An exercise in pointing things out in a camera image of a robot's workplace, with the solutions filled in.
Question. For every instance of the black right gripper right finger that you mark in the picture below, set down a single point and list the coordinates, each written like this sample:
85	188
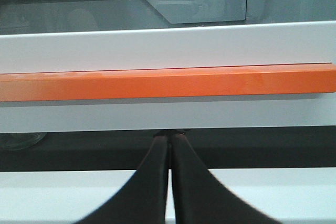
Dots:
199	197

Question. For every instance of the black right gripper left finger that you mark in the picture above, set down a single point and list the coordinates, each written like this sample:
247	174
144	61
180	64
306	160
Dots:
142	199

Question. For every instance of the glass jar with white lid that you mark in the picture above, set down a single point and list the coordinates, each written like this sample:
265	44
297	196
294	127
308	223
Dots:
20	141

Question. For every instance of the orange sash handle bar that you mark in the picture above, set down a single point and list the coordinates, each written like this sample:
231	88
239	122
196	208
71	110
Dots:
160	83

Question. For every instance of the white sash frame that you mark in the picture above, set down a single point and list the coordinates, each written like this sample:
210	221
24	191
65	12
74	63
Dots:
173	48

